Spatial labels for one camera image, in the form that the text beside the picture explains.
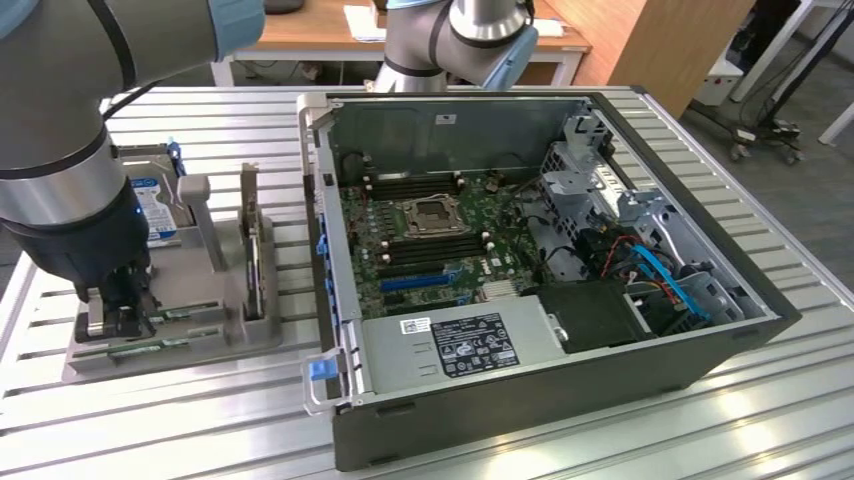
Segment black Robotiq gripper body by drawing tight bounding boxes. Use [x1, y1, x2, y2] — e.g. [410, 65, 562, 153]
[3, 185, 154, 303]

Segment green RAM stick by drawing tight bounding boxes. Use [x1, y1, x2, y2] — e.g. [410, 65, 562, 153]
[147, 307, 222, 325]
[106, 335, 195, 357]

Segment RAM slot black latches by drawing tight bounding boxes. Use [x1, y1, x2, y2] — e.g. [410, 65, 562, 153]
[368, 176, 462, 189]
[390, 241, 490, 258]
[386, 230, 486, 247]

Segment RAM slot white latches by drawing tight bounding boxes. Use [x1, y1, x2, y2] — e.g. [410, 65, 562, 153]
[392, 247, 494, 265]
[388, 236, 488, 253]
[366, 171, 461, 184]

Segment grey parts rack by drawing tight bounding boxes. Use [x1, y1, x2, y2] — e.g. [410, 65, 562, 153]
[61, 172, 286, 386]

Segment hard disk blue label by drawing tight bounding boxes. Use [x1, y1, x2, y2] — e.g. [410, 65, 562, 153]
[117, 152, 186, 250]

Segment graphics card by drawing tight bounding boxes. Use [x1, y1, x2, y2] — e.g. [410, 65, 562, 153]
[238, 160, 270, 322]

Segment blue disk caddy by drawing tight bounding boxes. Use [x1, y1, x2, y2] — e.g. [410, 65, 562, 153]
[117, 141, 187, 177]

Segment silver power supply unit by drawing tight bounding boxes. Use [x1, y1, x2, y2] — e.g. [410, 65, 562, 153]
[346, 297, 569, 396]

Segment long black expansion slot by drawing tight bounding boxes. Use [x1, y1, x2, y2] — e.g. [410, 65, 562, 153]
[376, 263, 444, 281]

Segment blue expansion slot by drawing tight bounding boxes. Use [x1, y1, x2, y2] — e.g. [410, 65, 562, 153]
[380, 264, 469, 294]

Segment metal CPU socket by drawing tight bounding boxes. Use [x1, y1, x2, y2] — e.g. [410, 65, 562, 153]
[393, 192, 473, 239]

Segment silver chipset heatsink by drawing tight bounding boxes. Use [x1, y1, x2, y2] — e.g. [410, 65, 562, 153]
[478, 280, 524, 302]

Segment green motherboard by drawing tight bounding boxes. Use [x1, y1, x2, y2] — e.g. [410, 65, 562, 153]
[337, 169, 560, 321]

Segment white paper stack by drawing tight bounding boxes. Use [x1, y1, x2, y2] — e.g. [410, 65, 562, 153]
[344, 3, 390, 42]

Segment black open PC case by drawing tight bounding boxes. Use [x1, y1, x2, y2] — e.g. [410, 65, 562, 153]
[295, 89, 805, 474]

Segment black fan shroud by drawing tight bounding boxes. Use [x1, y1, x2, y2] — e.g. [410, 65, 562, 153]
[537, 279, 653, 354]

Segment silver metal disk bay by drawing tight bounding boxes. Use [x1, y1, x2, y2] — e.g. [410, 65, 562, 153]
[533, 113, 780, 337]

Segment wooden cabinet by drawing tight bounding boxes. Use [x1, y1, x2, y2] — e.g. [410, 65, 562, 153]
[544, 0, 760, 120]

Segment white box red button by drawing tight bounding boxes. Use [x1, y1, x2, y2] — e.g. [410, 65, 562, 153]
[697, 47, 748, 107]

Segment black wheeled stand base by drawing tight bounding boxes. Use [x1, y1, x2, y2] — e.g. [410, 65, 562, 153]
[730, 117, 807, 164]

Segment black camera cable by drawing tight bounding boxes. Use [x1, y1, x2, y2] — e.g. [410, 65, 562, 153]
[99, 83, 157, 120]

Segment wooden desk white frame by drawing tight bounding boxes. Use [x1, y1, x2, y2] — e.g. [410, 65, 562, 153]
[211, 0, 594, 90]

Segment red wire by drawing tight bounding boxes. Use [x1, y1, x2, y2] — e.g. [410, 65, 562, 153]
[600, 235, 684, 306]

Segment blue flat data wire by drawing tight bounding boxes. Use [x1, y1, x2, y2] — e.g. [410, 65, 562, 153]
[630, 242, 709, 321]

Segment white table frame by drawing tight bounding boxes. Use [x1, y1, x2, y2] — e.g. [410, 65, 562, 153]
[730, 0, 854, 146]

